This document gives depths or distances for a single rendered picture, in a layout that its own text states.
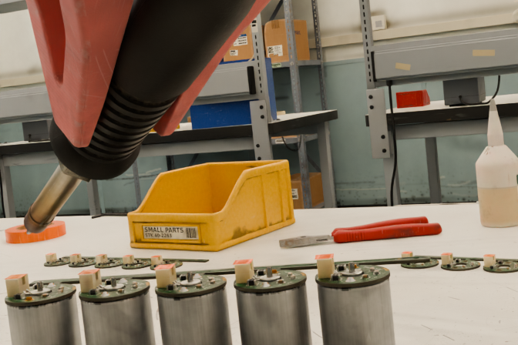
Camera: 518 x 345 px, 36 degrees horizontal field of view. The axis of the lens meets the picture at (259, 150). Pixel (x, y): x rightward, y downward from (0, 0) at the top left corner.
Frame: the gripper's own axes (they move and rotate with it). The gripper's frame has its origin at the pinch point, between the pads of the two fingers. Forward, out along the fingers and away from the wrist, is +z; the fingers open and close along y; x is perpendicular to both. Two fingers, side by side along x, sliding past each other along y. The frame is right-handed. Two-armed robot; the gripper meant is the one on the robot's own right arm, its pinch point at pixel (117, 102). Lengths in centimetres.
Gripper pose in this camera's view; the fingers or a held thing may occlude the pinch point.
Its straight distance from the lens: 20.4
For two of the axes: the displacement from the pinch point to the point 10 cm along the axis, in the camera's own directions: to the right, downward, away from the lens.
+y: -8.2, 1.3, -5.6
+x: 5.5, 4.9, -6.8
